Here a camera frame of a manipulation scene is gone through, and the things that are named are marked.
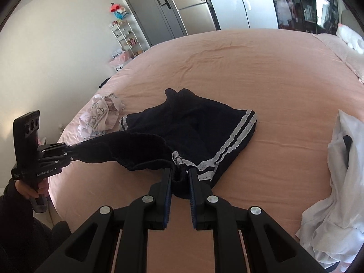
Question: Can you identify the navy skirt with white stripes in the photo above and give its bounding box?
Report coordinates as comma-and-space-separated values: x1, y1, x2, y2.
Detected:
75, 88, 257, 199

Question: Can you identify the person's left hand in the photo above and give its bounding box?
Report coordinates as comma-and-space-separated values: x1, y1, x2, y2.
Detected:
15, 179, 49, 199

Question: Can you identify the pink printed pajama garment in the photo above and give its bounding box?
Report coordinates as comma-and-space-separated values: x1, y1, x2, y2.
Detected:
77, 94, 125, 140

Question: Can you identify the white garment with navy trim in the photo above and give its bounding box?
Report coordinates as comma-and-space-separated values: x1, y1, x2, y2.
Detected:
296, 111, 363, 272

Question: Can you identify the pink bed sheet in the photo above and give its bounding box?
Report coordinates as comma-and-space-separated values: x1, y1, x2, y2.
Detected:
49, 29, 363, 272

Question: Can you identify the grey door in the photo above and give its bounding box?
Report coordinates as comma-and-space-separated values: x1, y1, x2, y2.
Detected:
125, 0, 187, 47

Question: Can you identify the silver refrigerator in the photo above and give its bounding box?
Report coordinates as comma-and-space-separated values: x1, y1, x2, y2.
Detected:
173, 0, 216, 35

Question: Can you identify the pink pillow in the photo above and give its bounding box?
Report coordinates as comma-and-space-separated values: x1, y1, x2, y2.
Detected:
314, 33, 364, 83

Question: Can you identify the white plush toy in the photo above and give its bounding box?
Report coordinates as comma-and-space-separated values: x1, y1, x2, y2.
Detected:
336, 23, 364, 54

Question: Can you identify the white wardrobe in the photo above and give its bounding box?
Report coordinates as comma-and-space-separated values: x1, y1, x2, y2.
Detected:
211, 0, 278, 30

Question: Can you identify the dark glass display cabinet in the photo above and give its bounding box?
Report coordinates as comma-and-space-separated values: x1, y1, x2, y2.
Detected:
273, 0, 339, 35

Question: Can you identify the white wire shelf rack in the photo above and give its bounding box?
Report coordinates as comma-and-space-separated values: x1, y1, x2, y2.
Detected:
109, 20, 144, 72

